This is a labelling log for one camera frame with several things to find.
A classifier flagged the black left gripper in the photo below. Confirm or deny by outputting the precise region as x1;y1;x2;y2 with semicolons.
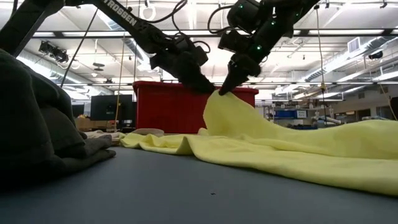
150;51;216;94

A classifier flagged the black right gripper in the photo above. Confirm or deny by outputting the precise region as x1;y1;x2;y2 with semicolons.
218;40;268;96

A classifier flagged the red plastic laundry basket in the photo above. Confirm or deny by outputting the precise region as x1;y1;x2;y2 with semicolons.
132;80;260;134

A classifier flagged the yellow shirt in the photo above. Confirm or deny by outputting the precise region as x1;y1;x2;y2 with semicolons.
119;90;398;197

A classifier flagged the dark grey garment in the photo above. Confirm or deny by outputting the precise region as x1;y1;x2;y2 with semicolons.
0;48;118;191

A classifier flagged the blue storage bins row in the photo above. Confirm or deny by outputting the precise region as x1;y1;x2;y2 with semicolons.
290;124;318;131

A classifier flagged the black monitor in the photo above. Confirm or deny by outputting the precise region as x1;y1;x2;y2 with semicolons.
90;95;137;129

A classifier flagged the beige striped cloth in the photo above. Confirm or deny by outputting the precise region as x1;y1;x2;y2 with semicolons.
83;128;165;146

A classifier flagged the black ceiling beam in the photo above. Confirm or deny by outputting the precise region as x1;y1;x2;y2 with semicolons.
30;28;398;40

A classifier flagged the white ceiling vent unit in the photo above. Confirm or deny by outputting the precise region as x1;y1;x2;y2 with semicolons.
347;36;362;53

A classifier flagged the cardboard box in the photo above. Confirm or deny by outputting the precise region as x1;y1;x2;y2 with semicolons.
76;117;116;131

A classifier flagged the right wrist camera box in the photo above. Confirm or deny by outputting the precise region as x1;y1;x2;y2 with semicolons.
217;29;249;54

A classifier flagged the blue wall bin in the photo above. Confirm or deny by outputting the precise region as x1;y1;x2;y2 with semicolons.
274;109;298;120

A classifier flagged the white hanging ring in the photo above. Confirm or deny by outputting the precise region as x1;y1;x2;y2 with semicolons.
139;2;157;22

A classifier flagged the yellow hanging cord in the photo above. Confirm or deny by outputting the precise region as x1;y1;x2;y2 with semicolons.
315;4;328;125
113;30;127;130

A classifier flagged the thin black cable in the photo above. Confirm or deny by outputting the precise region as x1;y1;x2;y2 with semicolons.
60;8;100;88

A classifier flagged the black ceiling camera rig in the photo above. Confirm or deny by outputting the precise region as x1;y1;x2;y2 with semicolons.
38;40;70;63

